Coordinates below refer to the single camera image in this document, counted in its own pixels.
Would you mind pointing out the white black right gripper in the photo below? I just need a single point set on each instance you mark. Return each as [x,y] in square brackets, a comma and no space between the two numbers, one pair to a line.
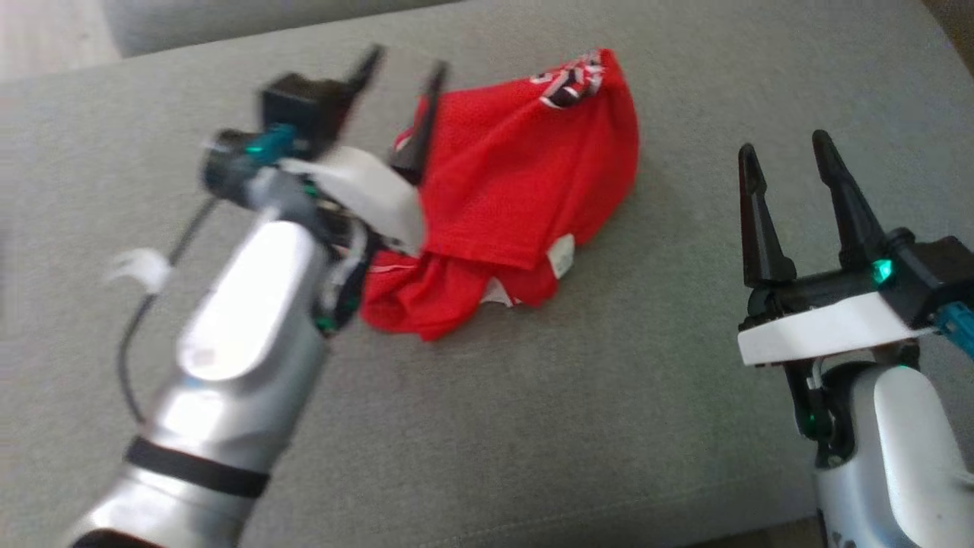
[829,331]

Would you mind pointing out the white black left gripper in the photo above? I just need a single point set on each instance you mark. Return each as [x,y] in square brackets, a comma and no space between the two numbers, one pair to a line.
[373,198]

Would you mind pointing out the red white basketball jersey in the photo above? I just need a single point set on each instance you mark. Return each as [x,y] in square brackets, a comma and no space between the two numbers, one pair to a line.
[502,183]

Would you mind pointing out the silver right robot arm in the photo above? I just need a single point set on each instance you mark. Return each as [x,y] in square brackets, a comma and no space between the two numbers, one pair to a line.
[898,457]

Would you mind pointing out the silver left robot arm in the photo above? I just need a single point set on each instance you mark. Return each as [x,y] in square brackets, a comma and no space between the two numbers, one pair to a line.
[236,327]

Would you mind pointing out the grey sofa back cushion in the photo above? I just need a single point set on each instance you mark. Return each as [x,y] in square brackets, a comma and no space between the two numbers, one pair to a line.
[228,23]

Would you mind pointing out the grey fabric sofa seat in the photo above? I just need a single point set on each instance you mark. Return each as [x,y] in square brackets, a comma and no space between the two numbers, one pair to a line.
[533,426]

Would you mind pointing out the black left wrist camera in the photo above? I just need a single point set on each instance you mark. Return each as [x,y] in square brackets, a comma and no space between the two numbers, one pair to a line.
[304,106]

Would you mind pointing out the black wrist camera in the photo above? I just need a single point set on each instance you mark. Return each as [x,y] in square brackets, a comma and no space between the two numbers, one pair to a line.
[304,106]
[943,274]

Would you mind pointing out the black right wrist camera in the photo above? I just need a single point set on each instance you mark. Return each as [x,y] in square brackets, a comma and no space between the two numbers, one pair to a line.
[943,274]

